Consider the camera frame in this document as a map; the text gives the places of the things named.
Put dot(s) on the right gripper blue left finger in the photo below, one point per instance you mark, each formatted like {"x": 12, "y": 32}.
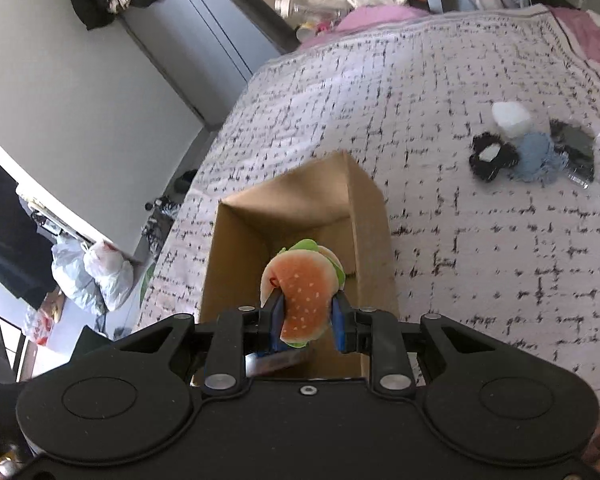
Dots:
{"x": 232, "y": 336}

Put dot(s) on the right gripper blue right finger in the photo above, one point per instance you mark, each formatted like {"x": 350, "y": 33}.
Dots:
{"x": 385, "y": 340}

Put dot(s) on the plush hamburger toy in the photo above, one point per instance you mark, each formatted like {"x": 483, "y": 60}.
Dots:
{"x": 308, "y": 275}

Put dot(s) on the shoes on floor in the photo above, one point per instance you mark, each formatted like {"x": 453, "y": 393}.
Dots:
{"x": 163, "y": 210}

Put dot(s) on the white plastic bags on floor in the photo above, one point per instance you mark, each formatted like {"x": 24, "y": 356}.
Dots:
{"x": 98, "y": 279}

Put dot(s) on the patterned white bed blanket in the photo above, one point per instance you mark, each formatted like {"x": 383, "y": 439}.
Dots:
{"x": 277, "y": 123}

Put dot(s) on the grey door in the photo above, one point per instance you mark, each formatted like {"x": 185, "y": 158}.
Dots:
{"x": 207, "y": 49}

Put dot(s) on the clear plastic bottle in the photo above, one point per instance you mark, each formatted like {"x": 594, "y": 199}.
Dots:
{"x": 312, "y": 11}

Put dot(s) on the pink bed sheet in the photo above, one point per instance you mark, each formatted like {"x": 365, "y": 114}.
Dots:
{"x": 407, "y": 93}

